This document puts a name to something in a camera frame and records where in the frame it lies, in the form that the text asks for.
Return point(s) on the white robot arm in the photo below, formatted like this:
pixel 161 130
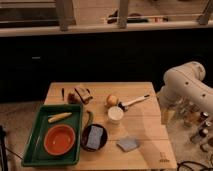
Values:
pixel 184 81

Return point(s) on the yellow onion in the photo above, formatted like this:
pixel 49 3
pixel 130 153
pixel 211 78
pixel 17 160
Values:
pixel 111 100

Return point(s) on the white cup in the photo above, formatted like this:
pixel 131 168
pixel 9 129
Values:
pixel 115 115

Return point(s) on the brown toy object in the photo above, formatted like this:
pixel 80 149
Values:
pixel 80 94

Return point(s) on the green curved vegetable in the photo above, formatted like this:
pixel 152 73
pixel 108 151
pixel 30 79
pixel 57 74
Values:
pixel 90 119

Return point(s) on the small dark pen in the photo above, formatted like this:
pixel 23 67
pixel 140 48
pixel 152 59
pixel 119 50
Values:
pixel 62 93

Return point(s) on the blue grey sponge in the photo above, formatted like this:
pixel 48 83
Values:
pixel 94 137

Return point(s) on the dark round bowl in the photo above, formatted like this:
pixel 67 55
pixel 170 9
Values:
pixel 85 134

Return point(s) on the yellow corn cob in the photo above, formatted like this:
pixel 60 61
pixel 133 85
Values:
pixel 58 117

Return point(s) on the orange bowl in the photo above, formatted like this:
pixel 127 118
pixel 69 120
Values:
pixel 59 139

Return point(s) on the wooden railing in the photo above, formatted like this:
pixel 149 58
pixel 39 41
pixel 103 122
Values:
pixel 55 17

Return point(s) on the pile of floor items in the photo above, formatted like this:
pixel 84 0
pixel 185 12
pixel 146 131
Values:
pixel 191 124

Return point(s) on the green plastic tray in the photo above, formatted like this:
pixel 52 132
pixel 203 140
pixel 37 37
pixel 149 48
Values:
pixel 35 154

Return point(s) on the white handled brush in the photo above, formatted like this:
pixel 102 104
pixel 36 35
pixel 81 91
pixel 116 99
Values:
pixel 125 105

